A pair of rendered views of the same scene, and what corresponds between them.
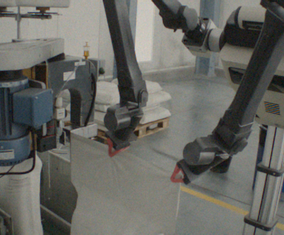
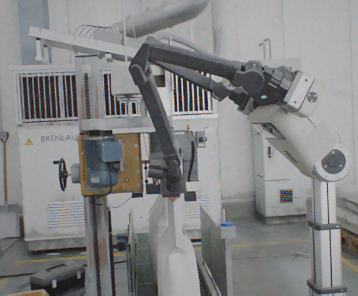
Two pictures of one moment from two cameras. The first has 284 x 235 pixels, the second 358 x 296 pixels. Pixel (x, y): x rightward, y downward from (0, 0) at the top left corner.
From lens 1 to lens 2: 153 cm
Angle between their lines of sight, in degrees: 47
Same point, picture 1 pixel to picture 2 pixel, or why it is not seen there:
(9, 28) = not seen: hidden behind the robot
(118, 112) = (153, 156)
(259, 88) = (155, 122)
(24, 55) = (103, 121)
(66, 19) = not seen: outside the picture
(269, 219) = (321, 281)
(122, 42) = not seen: hidden behind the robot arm
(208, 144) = (154, 163)
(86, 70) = (185, 139)
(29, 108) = (101, 151)
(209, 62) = not seen: outside the picture
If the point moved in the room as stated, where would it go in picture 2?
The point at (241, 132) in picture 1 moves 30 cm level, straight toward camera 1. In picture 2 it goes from (168, 155) to (88, 161)
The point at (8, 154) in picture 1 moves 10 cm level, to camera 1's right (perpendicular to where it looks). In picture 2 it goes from (95, 179) to (108, 180)
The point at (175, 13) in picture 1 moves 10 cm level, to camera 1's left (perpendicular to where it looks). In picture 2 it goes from (205, 87) to (189, 89)
